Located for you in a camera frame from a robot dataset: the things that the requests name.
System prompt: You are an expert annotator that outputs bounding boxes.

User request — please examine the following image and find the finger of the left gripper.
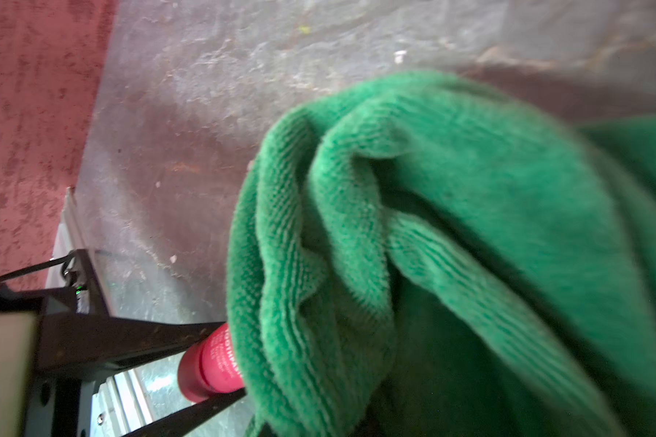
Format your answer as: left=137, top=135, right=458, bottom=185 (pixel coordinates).
left=36, top=312, right=222, bottom=382
left=125, top=389, right=246, bottom=437

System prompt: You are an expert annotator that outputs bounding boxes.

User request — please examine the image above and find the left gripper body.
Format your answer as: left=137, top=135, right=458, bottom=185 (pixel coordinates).
left=0, top=249, right=109, bottom=436

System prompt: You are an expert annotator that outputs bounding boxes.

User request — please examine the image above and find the green microfiber cloth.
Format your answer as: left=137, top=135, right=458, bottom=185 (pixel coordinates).
left=227, top=72, right=656, bottom=436

